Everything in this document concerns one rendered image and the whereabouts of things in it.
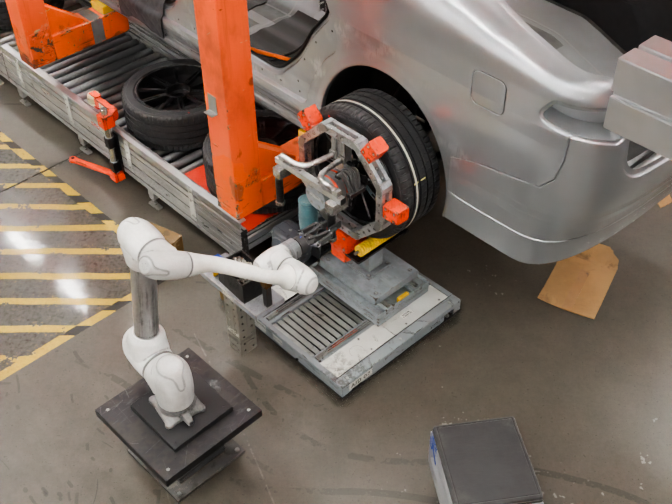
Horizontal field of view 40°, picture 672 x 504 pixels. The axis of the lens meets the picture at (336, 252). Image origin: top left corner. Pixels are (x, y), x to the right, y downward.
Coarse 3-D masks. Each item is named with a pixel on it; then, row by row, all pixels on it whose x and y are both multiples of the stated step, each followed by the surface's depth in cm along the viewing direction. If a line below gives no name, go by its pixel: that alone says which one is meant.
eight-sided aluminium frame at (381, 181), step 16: (320, 128) 402; (336, 128) 397; (304, 144) 419; (352, 144) 390; (304, 160) 425; (384, 176) 392; (384, 192) 392; (352, 224) 428; (368, 224) 419; (384, 224) 404
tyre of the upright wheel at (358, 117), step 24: (360, 96) 407; (384, 96) 404; (360, 120) 393; (384, 120) 394; (408, 120) 398; (408, 144) 394; (408, 168) 394; (432, 168) 402; (408, 192) 395; (432, 192) 408
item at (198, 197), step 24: (24, 72) 586; (72, 96) 552; (72, 120) 563; (96, 120) 537; (120, 144) 527; (168, 168) 498; (192, 192) 486; (192, 216) 499; (216, 216) 478; (240, 240) 471
